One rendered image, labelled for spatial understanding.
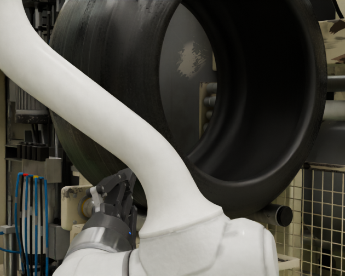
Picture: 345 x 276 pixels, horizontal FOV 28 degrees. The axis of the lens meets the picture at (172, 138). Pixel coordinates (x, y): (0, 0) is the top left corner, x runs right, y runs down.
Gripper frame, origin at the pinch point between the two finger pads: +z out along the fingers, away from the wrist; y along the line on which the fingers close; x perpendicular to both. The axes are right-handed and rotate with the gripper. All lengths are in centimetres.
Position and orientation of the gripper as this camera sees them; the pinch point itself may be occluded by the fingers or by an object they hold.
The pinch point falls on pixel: (125, 181)
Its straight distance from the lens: 113.0
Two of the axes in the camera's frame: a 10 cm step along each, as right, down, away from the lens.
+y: 3.9, 8.5, 3.5
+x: 9.2, -3.2, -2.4
